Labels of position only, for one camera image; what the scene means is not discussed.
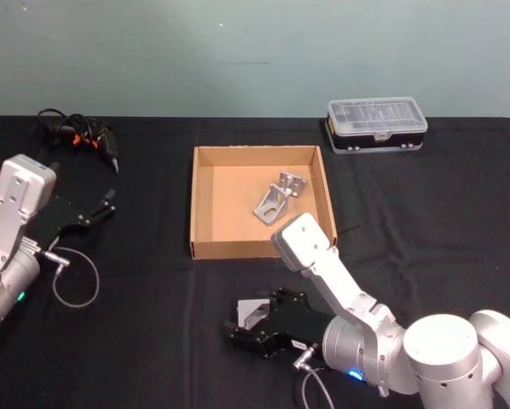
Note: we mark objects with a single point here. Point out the clear plastic case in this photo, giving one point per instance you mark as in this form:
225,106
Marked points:
376,123

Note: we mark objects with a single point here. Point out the shallow brown cardboard tray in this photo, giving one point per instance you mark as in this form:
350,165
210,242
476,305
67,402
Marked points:
233,213

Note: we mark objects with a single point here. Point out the silver metal corner bracket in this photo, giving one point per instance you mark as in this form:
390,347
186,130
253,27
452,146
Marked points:
293,182
250,313
270,206

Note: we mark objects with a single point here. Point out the black table cloth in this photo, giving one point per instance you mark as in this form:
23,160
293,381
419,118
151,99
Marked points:
152,332

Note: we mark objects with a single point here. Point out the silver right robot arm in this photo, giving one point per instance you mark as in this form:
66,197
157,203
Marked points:
442,358

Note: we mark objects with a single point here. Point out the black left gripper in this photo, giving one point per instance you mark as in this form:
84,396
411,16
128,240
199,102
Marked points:
52,219

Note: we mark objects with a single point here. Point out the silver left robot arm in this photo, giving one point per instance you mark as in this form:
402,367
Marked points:
14,213

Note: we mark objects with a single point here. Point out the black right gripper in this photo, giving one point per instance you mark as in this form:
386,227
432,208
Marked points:
293,326

